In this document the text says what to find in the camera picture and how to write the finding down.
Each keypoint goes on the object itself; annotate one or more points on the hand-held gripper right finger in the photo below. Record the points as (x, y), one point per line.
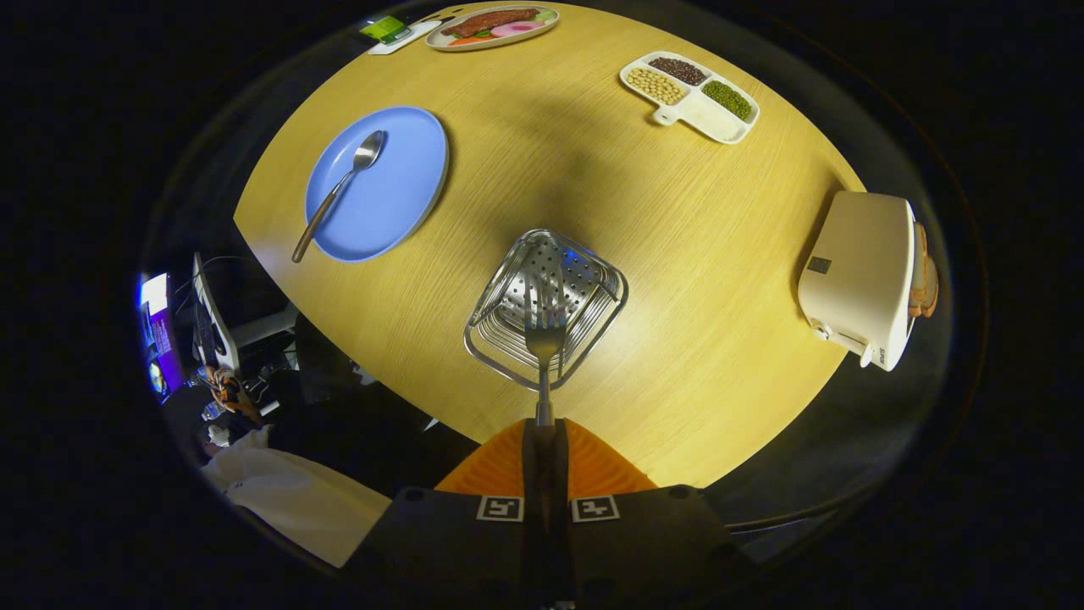
(644, 534)

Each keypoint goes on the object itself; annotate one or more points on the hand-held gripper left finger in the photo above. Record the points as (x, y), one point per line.
(457, 534)

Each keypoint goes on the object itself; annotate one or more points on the white cloth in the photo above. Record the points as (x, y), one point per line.
(296, 500)

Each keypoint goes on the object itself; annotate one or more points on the square perforated metal basket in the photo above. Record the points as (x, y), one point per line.
(584, 288)

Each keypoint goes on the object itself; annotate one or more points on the white keyboard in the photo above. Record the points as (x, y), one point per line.
(212, 322)

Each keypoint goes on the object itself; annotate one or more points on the white toaster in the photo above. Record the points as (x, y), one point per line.
(855, 271)

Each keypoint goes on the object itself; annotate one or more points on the blue round plate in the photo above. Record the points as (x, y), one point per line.
(389, 186)

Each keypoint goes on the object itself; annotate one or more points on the lit computer monitor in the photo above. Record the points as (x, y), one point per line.
(161, 339)

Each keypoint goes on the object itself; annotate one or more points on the brown bread slice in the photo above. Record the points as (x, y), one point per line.
(931, 292)
(920, 254)

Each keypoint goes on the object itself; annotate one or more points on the white divided dish of beans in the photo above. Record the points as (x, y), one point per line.
(711, 119)

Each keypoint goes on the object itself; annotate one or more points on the white oval food plate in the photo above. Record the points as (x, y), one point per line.
(474, 43)

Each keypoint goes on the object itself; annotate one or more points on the white square coaster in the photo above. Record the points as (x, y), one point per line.
(415, 38)

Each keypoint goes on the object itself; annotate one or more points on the pink round food slice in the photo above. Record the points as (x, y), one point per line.
(518, 28)

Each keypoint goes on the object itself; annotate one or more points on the green plastic bottle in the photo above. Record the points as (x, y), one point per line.
(385, 28)

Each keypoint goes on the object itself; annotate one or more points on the brown meat piece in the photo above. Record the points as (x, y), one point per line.
(491, 20)

